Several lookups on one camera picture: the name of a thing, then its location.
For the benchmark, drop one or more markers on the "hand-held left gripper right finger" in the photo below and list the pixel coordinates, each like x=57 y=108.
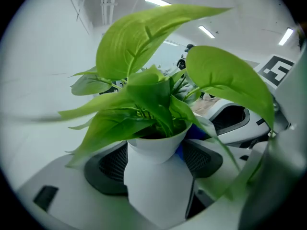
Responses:
x=204 y=157

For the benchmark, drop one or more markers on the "white ceiling conduit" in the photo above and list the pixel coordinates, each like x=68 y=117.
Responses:
x=108 y=3

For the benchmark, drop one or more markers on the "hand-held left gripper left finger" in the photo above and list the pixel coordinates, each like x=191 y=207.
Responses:
x=72 y=200

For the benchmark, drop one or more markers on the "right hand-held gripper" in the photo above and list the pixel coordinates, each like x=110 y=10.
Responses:
x=275 y=69

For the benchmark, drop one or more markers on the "ceiling light panel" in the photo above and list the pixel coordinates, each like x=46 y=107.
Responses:
x=206 y=31
x=157 y=1
x=286 y=36

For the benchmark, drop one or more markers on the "green plant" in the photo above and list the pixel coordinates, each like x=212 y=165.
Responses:
x=153 y=176

